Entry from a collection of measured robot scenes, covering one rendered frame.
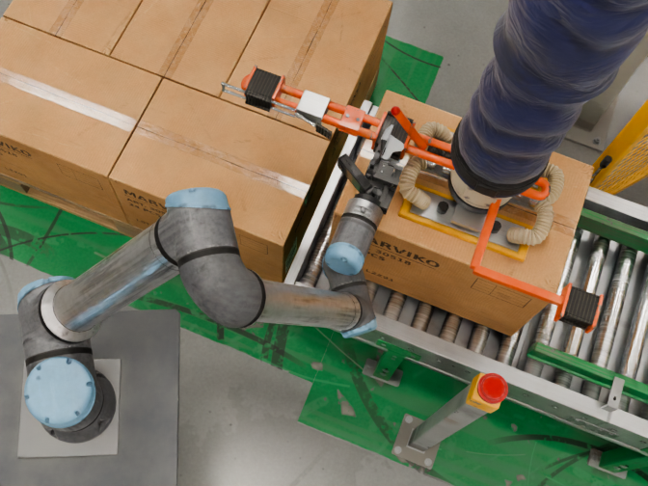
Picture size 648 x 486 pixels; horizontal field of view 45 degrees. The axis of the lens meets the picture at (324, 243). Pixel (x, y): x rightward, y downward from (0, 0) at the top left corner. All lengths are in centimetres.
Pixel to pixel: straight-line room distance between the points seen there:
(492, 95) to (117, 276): 83
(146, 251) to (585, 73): 86
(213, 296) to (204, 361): 147
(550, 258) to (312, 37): 118
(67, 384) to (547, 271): 119
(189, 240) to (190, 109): 125
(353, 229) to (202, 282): 52
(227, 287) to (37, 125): 141
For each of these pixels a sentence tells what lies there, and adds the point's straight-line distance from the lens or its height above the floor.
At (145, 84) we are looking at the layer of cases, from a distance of 271.
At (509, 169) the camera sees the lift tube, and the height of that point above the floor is 130.
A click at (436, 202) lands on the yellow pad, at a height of 97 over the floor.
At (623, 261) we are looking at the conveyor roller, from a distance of 263.
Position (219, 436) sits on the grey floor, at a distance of 284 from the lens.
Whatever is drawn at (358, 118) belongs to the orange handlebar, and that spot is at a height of 110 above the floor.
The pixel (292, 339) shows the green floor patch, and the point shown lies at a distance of 289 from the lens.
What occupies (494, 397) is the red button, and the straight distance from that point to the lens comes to 186.
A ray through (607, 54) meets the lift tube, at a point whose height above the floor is 173.
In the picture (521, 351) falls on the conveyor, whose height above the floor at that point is 49.
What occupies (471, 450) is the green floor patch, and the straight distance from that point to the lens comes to 290.
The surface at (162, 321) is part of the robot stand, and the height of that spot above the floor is 75.
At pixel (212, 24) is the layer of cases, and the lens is 281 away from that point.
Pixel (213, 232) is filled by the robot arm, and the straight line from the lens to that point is 143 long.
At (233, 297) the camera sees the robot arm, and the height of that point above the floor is 144.
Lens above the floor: 281
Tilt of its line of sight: 69 degrees down
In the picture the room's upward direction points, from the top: 9 degrees clockwise
